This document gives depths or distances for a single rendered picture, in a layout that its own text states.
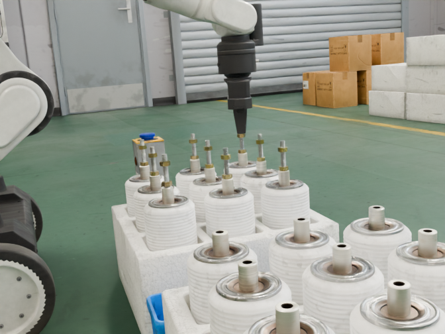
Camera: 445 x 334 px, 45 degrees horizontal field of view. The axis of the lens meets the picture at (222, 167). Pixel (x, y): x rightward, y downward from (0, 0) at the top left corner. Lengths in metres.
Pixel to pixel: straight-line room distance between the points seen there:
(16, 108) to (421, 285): 0.86
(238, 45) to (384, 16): 6.34
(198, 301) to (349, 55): 4.21
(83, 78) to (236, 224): 5.18
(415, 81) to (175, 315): 3.21
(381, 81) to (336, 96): 0.77
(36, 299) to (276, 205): 0.49
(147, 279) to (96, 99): 5.22
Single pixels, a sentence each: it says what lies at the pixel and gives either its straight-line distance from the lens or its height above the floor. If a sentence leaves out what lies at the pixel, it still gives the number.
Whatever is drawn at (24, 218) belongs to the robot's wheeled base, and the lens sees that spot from 1.28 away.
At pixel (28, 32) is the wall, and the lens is 6.09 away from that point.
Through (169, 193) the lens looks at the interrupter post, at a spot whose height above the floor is 0.27.
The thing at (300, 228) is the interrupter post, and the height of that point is 0.27.
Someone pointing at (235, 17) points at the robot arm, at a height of 0.59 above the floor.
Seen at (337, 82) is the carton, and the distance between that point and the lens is 4.77.
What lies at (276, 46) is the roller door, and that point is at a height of 0.57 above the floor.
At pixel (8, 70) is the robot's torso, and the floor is 0.51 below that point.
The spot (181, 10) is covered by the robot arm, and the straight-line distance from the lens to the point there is 1.21.
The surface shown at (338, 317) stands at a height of 0.21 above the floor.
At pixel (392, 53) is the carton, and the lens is 5.11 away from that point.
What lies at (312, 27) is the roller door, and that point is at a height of 0.77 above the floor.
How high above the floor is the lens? 0.51
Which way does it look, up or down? 12 degrees down
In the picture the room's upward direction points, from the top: 4 degrees counter-clockwise
